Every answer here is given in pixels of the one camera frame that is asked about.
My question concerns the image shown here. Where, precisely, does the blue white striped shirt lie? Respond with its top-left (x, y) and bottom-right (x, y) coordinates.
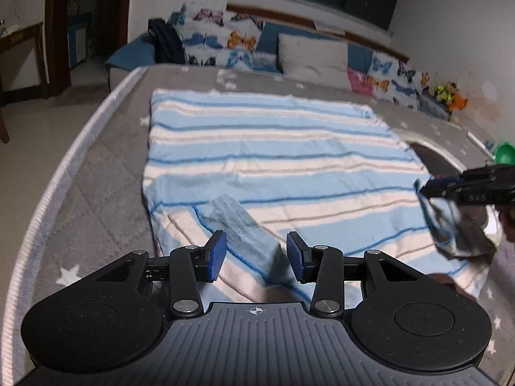
top-left (142, 89), bottom-right (490, 305)

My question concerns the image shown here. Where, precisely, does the person's right hand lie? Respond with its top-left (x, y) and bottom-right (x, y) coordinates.
top-left (496, 205), bottom-right (515, 244)

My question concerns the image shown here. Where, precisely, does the green plastic bowl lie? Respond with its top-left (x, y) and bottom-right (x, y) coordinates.
top-left (494, 142), bottom-right (515, 166)

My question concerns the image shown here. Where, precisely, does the orange plush toy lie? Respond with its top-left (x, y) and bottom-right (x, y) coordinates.
top-left (447, 93), bottom-right (468, 113)

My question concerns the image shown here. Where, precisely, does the teddy bear toy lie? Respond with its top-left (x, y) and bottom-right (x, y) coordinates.
top-left (429, 81), bottom-right (458, 106)

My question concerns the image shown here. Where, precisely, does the right butterfly pillow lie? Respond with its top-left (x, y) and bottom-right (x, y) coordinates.
top-left (365, 51), bottom-right (430, 110)

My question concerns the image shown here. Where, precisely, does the butterfly pillow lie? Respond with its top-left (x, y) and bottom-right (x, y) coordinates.
top-left (365, 51), bottom-right (430, 110)
top-left (172, 3), bottom-right (265, 71)

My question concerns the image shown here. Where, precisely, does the grey star pattern table cover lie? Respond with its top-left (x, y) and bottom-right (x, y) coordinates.
top-left (1, 65), bottom-right (514, 385)

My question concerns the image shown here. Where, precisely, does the pink cloth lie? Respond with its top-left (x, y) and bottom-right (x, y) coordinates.
top-left (347, 67), bottom-right (376, 97)

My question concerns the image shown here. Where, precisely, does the blue sofa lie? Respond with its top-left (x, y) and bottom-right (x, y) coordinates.
top-left (106, 23), bottom-right (450, 120)

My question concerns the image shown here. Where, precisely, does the plain grey pillow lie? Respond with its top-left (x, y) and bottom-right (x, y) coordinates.
top-left (277, 33), bottom-right (352, 91)

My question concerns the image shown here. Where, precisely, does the book on sofa ledge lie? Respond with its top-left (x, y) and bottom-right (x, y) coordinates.
top-left (314, 22), bottom-right (346, 37)

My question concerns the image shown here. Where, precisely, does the dark backpack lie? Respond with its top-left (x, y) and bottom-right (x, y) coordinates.
top-left (147, 18), bottom-right (186, 65)

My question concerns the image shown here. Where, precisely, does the left butterfly pillow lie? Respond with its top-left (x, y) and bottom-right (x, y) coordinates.
top-left (172, 3), bottom-right (265, 71)

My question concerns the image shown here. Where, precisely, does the brown wooden side table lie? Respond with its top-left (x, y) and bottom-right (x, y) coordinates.
top-left (0, 22), bottom-right (49, 144)

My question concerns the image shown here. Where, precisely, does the brown wooden door frame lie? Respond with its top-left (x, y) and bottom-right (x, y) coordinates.
top-left (44, 0), bottom-right (130, 96)

